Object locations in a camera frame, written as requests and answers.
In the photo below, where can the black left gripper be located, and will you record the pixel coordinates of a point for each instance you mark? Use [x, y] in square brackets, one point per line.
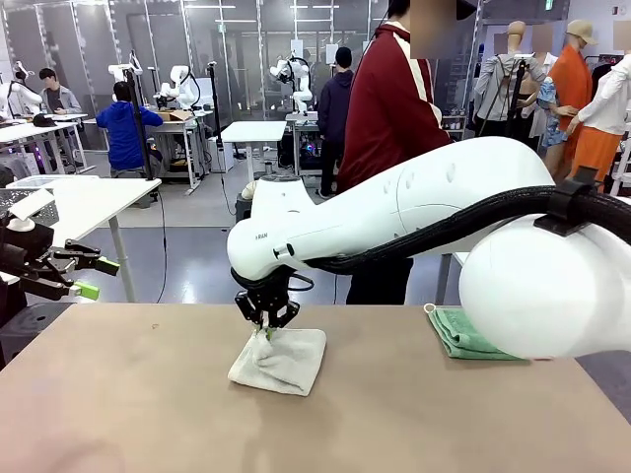
[24, 246]

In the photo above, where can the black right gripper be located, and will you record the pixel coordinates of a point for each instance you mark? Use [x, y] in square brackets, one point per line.
[263, 290]

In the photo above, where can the white towel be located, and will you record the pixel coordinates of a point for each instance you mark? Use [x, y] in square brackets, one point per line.
[291, 359]

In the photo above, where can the green towel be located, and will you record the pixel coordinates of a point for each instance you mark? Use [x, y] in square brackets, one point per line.
[458, 335]

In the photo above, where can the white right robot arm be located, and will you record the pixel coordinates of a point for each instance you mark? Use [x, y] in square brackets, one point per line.
[394, 207]

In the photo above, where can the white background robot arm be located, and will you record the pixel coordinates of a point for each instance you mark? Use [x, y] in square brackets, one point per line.
[20, 93]
[117, 70]
[183, 86]
[301, 96]

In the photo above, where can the grey plastic lattice basket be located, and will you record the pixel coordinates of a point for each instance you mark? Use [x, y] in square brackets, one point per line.
[15, 197]

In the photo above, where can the grey plastic stool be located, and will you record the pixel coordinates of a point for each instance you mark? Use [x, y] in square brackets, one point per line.
[241, 207]
[39, 320]

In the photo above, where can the clear plastic storage box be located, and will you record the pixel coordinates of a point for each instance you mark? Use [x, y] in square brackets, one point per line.
[29, 182]

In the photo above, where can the beige cloth bundle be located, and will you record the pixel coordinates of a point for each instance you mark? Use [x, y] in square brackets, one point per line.
[249, 189]

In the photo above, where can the metal tumbler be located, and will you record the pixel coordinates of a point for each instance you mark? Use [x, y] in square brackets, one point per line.
[269, 168]

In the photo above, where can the long white desk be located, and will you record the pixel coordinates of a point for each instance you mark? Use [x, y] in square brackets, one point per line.
[29, 130]

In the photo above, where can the person in blue hoodie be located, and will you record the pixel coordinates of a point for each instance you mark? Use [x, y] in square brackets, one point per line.
[123, 133]

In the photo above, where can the black cap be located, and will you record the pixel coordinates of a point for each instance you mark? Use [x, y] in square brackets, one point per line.
[43, 120]

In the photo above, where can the black tripod pole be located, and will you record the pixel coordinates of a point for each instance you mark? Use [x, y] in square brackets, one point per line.
[215, 108]
[140, 128]

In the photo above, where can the computer tower with coloured lights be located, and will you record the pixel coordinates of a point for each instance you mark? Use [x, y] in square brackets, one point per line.
[309, 148]

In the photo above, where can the seated person in grey jacket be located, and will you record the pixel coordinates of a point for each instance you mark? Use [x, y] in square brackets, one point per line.
[61, 101]

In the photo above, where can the white desk with metal legs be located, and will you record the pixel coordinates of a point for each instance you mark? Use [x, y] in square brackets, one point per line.
[172, 125]

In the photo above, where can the small white standing desk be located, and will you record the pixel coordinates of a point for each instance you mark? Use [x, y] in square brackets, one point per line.
[254, 130]

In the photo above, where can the open cardboard box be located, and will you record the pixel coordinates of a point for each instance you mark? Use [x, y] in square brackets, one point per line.
[175, 115]

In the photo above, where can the person in navy hoodie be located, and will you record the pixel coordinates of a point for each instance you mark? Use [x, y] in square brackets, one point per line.
[335, 108]

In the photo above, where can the person in red jacket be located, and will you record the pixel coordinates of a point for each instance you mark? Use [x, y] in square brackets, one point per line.
[389, 108]

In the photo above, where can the mannequin in grey hoodie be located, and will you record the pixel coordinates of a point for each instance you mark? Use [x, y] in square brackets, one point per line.
[493, 84]

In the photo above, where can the figure in white open shirt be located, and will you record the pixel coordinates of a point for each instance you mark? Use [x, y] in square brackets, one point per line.
[538, 123]

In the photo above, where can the mannequin in blue floral dress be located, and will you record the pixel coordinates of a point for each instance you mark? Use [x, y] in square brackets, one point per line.
[547, 93]

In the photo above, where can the mannequin white shirt orange trousers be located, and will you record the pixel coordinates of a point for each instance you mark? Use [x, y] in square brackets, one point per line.
[596, 148]

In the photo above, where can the mannequin in orange jacket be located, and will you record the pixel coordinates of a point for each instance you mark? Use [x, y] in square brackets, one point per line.
[572, 84]

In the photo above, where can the white clothes rack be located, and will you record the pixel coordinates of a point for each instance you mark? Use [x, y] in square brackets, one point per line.
[623, 167]

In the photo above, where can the black pedestal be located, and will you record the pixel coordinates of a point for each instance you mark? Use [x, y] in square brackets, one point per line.
[7, 305]

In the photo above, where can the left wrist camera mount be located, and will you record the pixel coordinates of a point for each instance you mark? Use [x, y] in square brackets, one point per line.
[29, 204]

